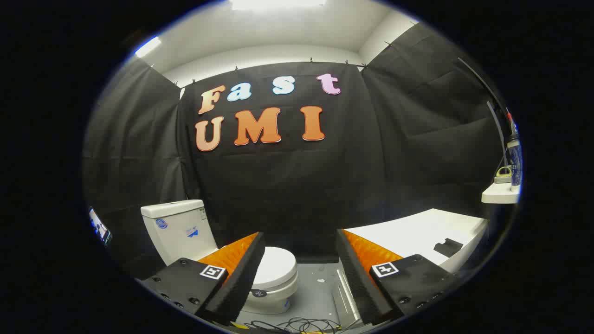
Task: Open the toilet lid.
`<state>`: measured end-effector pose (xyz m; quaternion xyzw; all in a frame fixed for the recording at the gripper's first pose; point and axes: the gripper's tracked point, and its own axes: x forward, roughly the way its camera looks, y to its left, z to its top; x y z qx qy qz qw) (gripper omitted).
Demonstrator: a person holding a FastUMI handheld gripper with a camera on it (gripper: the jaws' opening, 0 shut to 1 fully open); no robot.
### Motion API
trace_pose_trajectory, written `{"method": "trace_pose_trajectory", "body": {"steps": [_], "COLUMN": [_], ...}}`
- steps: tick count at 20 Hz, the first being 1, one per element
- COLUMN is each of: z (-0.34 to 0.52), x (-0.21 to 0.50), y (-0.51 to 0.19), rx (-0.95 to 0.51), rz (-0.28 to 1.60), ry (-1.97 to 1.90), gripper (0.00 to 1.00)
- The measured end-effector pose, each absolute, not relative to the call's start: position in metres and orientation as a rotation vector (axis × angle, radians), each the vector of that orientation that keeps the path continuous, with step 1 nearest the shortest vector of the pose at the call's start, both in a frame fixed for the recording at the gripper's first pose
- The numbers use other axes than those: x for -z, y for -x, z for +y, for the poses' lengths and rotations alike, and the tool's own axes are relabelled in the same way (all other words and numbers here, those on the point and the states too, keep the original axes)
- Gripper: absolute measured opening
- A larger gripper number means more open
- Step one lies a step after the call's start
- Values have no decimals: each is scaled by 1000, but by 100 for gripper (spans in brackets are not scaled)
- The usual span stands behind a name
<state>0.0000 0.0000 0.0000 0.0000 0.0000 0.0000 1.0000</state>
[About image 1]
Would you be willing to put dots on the clear bottle red cap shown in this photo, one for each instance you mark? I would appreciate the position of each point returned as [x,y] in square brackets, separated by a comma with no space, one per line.
[512,127]

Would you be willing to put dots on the black curved rod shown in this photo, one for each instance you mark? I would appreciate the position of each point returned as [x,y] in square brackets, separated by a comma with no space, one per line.
[482,83]

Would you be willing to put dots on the blue spray can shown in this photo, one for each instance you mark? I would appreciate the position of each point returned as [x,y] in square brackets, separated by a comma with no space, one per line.
[515,162]

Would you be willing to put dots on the white wall shelf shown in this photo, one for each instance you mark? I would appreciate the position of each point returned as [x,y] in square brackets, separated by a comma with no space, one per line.
[499,195]

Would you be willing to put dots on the black backdrop cloth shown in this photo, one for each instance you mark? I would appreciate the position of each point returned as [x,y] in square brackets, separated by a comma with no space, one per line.
[287,185]

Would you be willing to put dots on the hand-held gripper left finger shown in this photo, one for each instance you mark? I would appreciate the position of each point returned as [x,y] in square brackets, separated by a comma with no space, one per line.
[241,278]

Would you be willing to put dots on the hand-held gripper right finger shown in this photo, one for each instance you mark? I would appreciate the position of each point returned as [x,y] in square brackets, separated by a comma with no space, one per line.
[355,273]

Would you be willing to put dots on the white toilet lid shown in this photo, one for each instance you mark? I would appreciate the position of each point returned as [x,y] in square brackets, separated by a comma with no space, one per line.
[278,264]

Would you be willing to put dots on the white drawer cabinet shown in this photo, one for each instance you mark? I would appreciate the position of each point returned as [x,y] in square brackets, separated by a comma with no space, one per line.
[417,232]

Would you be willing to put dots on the ceiling light panel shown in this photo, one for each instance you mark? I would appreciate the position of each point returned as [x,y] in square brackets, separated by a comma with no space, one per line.
[147,47]
[278,3]

